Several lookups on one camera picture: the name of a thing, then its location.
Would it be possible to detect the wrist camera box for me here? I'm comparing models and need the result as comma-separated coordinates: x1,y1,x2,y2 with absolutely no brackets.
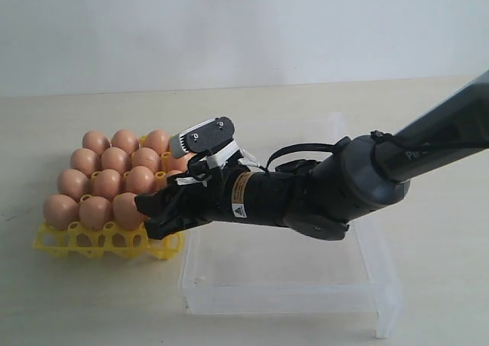
169,117,235,158

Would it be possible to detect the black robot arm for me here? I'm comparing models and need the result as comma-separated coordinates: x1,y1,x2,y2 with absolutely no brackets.
134,74,488,241

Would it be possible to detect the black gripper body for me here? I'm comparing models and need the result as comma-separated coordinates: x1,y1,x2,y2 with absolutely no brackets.
164,163,252,224

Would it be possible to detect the clear plastic container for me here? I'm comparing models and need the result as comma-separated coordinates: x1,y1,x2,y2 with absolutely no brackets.
178,111,403,341

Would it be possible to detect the yellow plastic egg tray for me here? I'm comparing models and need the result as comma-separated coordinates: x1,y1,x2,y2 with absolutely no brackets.
32,134,186,261

